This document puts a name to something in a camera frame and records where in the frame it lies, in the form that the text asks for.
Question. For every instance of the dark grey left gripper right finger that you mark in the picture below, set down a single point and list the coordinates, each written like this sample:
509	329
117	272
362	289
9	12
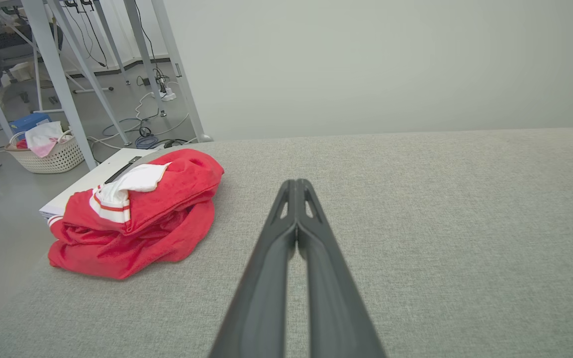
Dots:
334	308

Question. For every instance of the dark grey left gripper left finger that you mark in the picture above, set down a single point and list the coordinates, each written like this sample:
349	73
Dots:
261	298

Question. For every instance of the red and white jersey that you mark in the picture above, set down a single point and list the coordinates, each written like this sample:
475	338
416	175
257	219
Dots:
177	199

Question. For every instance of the grey fabric sofa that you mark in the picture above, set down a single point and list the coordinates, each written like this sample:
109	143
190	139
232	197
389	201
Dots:
440	223

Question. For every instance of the white power strip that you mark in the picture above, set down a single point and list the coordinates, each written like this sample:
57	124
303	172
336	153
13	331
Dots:
168	95

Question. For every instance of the white woven laundry basket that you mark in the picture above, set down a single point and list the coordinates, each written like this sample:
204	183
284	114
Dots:
57	160

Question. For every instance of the pink and white cloth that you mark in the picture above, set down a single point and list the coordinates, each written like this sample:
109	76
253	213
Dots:
43	136

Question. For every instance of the small red cloth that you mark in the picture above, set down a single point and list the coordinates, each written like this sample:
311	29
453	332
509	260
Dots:
21	144

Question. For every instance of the blue box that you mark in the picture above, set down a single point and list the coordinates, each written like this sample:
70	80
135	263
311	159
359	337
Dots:
30	121

